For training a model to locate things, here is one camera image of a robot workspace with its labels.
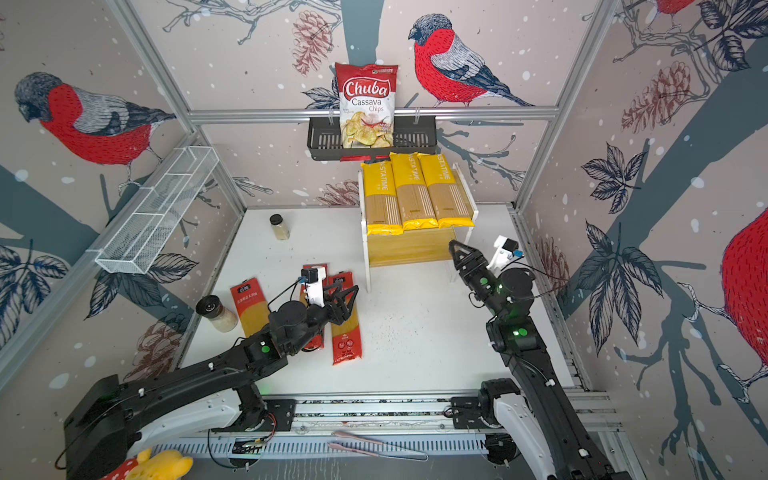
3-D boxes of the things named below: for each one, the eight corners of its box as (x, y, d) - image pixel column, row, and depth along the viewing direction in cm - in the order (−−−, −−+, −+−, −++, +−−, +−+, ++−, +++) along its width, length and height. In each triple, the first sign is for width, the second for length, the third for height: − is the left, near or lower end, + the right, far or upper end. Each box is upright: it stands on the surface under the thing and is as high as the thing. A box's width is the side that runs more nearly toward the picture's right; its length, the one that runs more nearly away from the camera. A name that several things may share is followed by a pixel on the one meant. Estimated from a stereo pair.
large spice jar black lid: (212, 332, 90) (191, 315, 80) (220, 313, 94) (201, 294, 84) (234, 332, 90) (215, 314, 80) (241, 313, 94) (224, 294, 84)
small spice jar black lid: (276, 240, 113) (267, 222, 105) (279, 231, 116) (270, 213, 108) (288, 240, 113) (280, 222, 105) (290, 231, 116) (283, 213, 108)
